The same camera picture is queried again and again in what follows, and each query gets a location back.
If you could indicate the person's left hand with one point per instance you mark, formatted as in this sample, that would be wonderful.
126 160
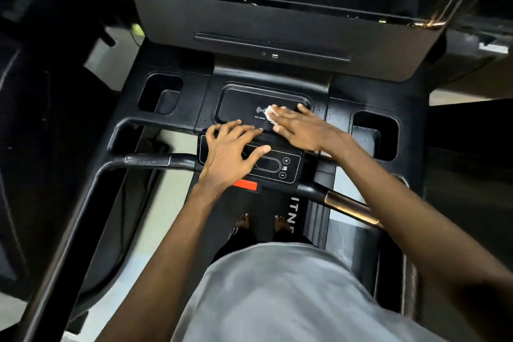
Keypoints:
228 157

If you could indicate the person's right hand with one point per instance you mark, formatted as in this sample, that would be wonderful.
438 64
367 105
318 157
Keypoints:
309 129

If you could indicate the small white wipe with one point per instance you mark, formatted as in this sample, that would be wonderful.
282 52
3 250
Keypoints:
271 112

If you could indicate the black treadmill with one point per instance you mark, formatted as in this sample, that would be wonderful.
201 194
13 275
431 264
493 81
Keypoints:
280 57

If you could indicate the person's left forearm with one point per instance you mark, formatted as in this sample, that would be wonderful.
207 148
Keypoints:
156 273

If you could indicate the person's right forearm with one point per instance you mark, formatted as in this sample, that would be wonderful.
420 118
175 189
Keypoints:
425 225

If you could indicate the person's bare foot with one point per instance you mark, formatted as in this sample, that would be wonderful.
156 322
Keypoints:
281 224
242 221

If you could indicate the yellow-green plug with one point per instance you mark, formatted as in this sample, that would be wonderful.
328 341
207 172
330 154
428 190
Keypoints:
137 30

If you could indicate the black stair climber machine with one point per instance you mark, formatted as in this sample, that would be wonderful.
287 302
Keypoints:
40 161

